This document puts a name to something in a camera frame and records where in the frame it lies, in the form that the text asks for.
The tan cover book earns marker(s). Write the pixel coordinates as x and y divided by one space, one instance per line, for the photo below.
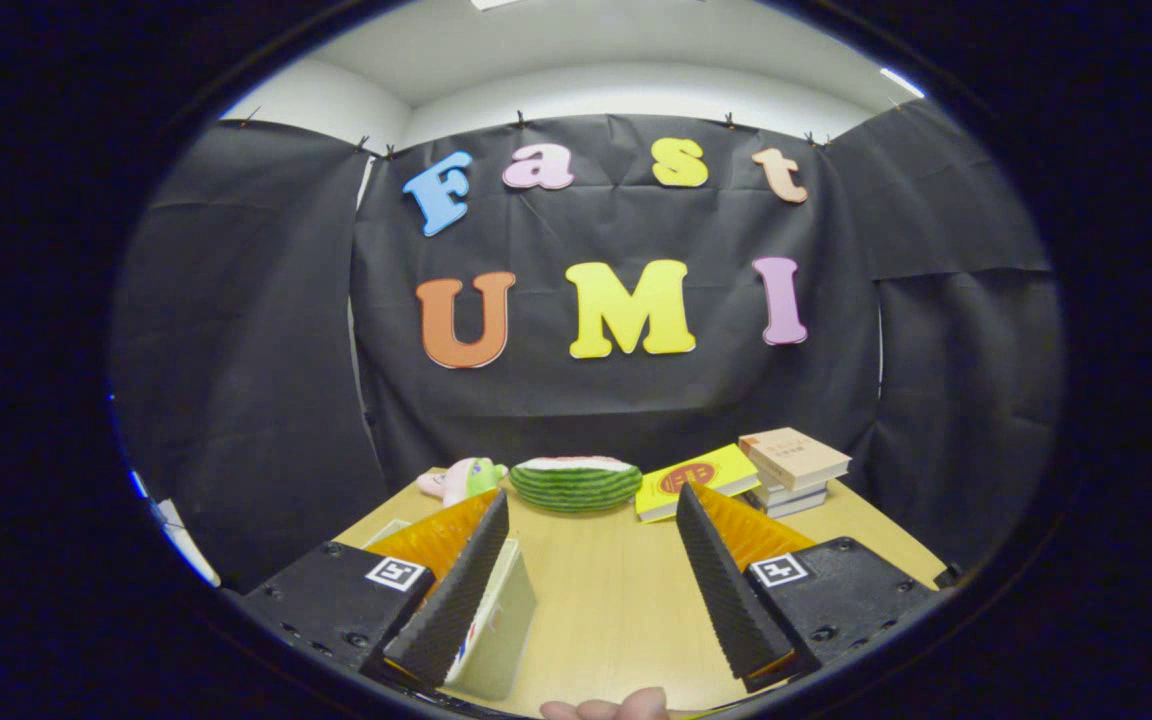
796 458

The black table edge clamp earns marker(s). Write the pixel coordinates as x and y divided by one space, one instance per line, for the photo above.
951 577

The pink and green plush toy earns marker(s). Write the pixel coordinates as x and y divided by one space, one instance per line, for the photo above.
466 478

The beige fabric storage box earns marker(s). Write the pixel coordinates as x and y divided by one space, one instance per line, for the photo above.
506 620

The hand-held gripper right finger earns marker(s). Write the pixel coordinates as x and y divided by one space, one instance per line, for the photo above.
726 600

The yellow book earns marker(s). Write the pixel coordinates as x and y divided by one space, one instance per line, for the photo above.
696 478

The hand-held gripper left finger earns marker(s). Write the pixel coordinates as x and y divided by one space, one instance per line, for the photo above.
456 610

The black backdrop cloth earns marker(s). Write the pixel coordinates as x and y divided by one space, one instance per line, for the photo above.
586 410

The white cover book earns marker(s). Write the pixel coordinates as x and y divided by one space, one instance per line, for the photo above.
791 493

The large ceiling light panel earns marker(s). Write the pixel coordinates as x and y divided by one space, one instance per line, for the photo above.
496 4

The watermelon slice plush toy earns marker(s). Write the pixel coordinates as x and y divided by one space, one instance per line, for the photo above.
576 485

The grey blue cover book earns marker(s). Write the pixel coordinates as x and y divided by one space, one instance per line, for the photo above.
796 507

